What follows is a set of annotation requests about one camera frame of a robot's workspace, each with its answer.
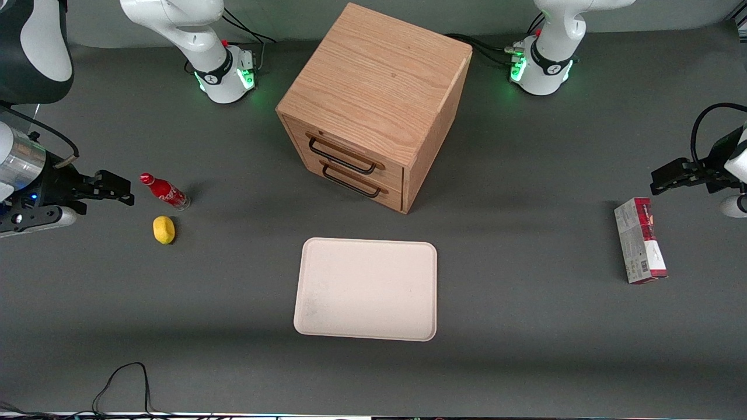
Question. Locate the yellow lemon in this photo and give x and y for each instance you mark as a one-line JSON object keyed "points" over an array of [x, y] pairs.
{"points": [[164, 230]]}

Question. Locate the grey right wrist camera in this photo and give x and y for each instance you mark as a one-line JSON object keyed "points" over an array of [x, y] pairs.
{"points": [[35, 220]]}

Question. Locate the wooden drawer cabinet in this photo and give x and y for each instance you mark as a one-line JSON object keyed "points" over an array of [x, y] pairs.
{"points": [[379, 81]]}

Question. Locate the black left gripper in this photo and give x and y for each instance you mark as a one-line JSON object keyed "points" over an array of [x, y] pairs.
{"points": [[716, 173]]}

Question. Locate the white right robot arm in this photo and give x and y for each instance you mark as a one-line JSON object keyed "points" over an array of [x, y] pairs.
{"points": [[192, 35]]}

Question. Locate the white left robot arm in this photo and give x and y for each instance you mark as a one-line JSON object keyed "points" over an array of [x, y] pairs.
{"points": [[551, 41]]}

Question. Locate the beige plastic tray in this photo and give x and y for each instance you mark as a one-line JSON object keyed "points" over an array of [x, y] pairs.
{"points": [[366, 289]]}

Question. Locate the red coke bottle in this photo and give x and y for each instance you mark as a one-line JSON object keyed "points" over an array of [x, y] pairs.
{"points": [[165, 191]]}

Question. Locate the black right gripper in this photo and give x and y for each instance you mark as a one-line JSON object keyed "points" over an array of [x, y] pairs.
{"points": [[58, 182]]}

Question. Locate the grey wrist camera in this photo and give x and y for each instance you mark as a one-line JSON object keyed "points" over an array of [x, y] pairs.
{"points": [[35, 220], [735, 206]]}

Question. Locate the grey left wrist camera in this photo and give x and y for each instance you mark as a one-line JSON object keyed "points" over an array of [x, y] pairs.
{"points": [[735, 206]]}

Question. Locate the grey and red carton box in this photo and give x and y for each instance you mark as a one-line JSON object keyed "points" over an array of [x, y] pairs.
{"points": [[639, 240]]}

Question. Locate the wooden drawer front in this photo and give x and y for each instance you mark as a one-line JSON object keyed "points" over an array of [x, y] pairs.
{"points": [[385, 195], [373, 156]]}

